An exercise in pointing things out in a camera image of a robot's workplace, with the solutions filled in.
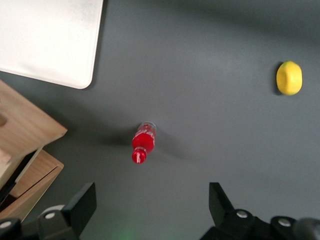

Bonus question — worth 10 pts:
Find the cream rectangular tray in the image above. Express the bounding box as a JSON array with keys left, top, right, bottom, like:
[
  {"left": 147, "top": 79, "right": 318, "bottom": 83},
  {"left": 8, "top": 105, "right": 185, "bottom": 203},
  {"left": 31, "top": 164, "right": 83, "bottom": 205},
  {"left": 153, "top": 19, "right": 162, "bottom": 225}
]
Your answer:
[{"left": 0, "top": 0, "right": 105, "bottom": 90}]

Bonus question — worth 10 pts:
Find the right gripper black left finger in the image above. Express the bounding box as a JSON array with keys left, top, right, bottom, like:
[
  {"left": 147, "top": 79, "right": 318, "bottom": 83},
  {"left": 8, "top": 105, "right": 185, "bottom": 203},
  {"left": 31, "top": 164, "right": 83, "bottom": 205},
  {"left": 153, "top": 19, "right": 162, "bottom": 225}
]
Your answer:
[{"left": 37, "top": 182, "right": 98, "bottom": 240}]

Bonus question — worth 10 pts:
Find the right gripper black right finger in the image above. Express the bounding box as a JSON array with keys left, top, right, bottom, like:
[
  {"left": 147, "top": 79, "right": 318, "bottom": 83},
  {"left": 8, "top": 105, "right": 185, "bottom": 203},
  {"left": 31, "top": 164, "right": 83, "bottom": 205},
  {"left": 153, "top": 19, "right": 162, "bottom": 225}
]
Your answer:
[{"left": 199, "top": 182, "right": 256, "bottom": 240}]

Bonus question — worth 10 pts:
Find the wooden drawer cabinet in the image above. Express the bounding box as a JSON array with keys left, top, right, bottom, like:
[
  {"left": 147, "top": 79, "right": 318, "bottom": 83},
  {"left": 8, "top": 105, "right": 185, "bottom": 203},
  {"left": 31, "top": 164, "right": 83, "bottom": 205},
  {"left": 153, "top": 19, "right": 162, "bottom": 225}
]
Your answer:
[{"left": 0, "top": 149, "right": 65, "bottom": 224}]

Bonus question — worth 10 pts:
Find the yellow lemon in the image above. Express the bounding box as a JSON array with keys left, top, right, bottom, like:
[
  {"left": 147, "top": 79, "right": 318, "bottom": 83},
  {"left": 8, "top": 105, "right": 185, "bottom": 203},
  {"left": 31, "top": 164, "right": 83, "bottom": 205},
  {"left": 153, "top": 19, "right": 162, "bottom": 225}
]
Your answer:
[{"left": 275, "top": 60, "right": 304, "bottom": 96}]

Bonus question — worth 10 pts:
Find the wooden drawer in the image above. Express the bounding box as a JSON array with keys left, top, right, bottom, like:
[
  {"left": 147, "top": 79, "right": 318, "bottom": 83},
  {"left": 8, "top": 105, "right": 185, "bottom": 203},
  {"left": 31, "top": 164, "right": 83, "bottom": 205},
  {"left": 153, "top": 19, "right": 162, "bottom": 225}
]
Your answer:
[
  {"left": 9, "top": 149, "right": 64, "bottom": 199},
  {"left": 0, "top": 79, "right": 69, "bottom": 191}
]

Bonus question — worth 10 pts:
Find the small red soda bottle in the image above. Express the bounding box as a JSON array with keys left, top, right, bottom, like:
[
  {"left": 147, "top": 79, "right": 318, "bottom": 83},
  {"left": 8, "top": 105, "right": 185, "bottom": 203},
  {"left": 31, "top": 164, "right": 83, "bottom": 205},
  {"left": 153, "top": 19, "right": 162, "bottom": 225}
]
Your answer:
[{"left": 131, "top": 121, "right": 158, "bottom": 165}]

